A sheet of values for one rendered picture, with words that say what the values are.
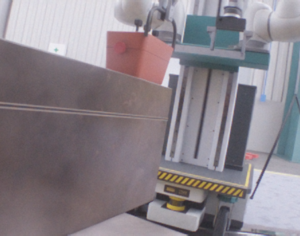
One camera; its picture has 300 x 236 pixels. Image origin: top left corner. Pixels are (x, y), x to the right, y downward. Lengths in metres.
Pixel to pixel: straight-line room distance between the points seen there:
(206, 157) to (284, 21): 0.87
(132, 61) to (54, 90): 0.33
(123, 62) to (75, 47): 6.77
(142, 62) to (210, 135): 1.06
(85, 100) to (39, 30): 7.44
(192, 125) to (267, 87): 5.68
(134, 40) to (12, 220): 0.54
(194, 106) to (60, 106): 1.33
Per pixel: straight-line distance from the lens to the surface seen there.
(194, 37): 1.83
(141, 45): 0.85
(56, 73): 0.58
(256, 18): 1.64
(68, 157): 0.64
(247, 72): 7.30
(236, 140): 1.93
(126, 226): 0.82
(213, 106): 1.83
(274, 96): 7.48
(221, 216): 1.58
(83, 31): 7.65
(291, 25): 1.56
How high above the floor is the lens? 0.62
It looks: 3 degrees down
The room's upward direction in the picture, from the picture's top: 9 degrees clockwise
